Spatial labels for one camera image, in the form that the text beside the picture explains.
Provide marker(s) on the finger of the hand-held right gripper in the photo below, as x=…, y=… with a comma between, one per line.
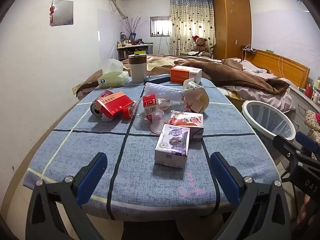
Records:
x=306, y=141
x=283, y=141

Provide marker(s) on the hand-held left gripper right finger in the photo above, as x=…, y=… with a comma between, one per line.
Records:
x=225, y=180

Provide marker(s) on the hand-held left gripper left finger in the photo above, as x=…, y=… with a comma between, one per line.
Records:
x=92, y=177

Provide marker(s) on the white rimmed mesh trash bin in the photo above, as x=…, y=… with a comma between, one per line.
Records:
x=268, y=120

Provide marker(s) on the purple juice carton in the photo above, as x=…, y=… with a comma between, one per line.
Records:
x=172, y=145

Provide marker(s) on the red drink can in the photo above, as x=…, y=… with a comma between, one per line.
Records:
x=96, y=107

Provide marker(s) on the red juice carton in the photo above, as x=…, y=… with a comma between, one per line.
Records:
x=186, y=121

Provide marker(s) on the red cardboard box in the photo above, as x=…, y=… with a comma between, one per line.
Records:
x=116, y=103

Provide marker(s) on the clear plastic cup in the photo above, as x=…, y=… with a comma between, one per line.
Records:
x=158, y=122

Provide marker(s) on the clear plastic bottle red label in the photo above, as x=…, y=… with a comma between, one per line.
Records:
x=150, y=105

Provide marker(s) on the white printed package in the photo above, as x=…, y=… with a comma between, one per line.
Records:
x=192, y=83

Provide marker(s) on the clear bubble wrap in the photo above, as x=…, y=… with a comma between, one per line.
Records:
x=162, y=88

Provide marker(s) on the person's right hand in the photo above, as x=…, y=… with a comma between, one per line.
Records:
x=303, y=212

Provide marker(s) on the floral padded cloth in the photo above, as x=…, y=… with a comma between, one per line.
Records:
x=312, y=120

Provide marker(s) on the blue checked tablecloth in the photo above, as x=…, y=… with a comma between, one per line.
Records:
x=100, y=155

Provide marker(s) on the grey nightstand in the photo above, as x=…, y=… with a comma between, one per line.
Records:
x=300, y=105

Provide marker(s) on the pale pink bed sheet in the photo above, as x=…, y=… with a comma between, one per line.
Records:
x=280, y=97

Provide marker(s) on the cluster of small bottles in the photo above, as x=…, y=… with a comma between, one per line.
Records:
x=317, y=92

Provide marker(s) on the red jar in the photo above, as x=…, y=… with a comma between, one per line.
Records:
x=309, y=91

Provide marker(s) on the brown fleece blanket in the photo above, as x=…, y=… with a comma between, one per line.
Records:
x=225, y=72

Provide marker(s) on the power strip with plugs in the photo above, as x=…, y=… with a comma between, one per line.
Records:
x=248, y=49

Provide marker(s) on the yellow tissue pack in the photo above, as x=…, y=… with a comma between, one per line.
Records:
x=112, y=78

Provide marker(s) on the orange and white box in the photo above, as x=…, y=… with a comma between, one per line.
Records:
x=182, y=75

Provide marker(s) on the beige tumbler with brown band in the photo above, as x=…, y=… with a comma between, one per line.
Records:
x=137, y=68

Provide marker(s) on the dark blue glasses case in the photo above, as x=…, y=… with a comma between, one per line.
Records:
x=157, y=78

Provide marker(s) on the wooden wardrobe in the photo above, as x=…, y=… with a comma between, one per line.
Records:
x=231, y=27

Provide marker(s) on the brown teddy bear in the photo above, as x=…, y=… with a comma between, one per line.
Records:
x=201, y=46

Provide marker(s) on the cluttered white shelf desk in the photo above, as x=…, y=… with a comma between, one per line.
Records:
x=135, y=50

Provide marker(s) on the heart patterned curtain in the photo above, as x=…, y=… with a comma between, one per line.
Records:
x=191, y=22

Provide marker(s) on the vase with bare branches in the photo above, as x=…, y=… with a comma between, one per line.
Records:
x=132, y=28

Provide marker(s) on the small window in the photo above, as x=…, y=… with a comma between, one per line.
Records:
x=160, y=26

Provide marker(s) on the red hanging knot ornament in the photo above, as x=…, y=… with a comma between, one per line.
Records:
x=52, y=11

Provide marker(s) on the air conditioner pipe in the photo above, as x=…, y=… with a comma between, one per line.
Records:
x=118, y=7

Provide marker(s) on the wooden bed frame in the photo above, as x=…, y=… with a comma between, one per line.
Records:
x=282, y=66

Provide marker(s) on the square wall mirror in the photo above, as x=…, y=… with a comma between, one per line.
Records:
x=63, y=12

